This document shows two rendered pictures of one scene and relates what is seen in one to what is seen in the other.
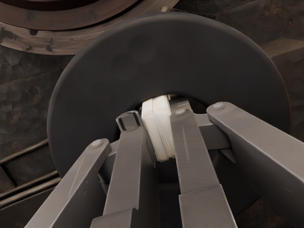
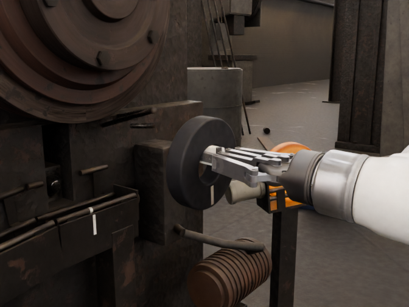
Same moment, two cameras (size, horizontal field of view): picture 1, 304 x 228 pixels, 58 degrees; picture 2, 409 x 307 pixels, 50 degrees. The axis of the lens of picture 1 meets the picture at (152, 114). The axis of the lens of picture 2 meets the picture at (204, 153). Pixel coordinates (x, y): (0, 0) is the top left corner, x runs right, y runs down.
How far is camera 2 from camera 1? 64 cm
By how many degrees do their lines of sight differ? 58
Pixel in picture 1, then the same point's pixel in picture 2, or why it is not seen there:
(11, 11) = (37, 79)
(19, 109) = not seen: outside the picture
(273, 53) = (166, 146)
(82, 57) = (201, 127)
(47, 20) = (60, 92)
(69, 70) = (197, 130)
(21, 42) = (25, 103)
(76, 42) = (66, 113)
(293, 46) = not seen: hidden behind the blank
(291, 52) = not seen: hidden behind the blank
